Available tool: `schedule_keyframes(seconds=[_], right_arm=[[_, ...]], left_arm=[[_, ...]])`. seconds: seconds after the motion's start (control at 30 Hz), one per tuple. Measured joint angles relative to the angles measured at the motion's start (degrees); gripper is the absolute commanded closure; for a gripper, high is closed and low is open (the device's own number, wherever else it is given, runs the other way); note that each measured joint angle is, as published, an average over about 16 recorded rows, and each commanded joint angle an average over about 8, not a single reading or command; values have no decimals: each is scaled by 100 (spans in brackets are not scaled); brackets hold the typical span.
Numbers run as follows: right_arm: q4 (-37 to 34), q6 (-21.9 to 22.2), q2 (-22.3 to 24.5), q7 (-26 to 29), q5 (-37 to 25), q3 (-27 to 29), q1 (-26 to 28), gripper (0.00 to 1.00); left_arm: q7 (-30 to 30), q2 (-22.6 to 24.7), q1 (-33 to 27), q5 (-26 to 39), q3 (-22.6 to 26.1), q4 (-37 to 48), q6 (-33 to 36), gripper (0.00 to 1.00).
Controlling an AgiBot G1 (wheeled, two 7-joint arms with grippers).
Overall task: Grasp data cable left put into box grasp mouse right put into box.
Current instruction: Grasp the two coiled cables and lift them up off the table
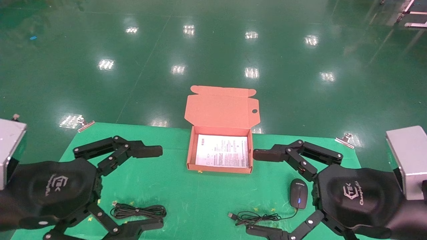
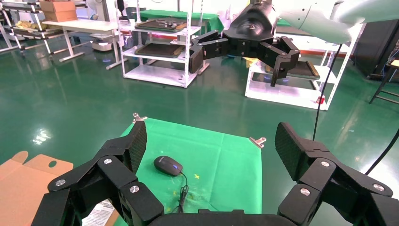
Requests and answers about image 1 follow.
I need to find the black wired computer mouse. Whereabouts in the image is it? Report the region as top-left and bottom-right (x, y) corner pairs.
(228, 178), (308, 227)

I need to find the black data cable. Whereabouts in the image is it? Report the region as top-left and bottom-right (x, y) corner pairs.
(111, 201), (166, 219)

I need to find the white printed instruction sheet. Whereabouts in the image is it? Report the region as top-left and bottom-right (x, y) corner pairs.
(195, 134), (250, 168)

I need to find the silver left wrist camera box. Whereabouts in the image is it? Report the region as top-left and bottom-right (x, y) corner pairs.
(0, 114), (27, 190)

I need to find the metal binder clip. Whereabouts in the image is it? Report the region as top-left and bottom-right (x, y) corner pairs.
(335, 133), (355, 149)
(77, 115), (95, 133)

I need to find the orange cardboard box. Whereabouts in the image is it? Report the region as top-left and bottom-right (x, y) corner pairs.
(184, 85), (260, 174)

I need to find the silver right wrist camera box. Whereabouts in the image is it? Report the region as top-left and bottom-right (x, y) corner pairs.
(386, 126), (427, 201)

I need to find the white metal frame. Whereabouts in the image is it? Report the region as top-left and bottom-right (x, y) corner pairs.
(396, 0), (427, 29)

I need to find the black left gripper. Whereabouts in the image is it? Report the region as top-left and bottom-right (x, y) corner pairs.
(0, 135), (164, 240)

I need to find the green table mat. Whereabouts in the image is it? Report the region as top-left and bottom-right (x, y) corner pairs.
(10, 122), (392, 240)

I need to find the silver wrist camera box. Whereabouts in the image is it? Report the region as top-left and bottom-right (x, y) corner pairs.
(0, 114), (27, 190)
(386, 126), (427, 201)

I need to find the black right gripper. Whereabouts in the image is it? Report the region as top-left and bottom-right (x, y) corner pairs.
(246, 139), (406, 240)

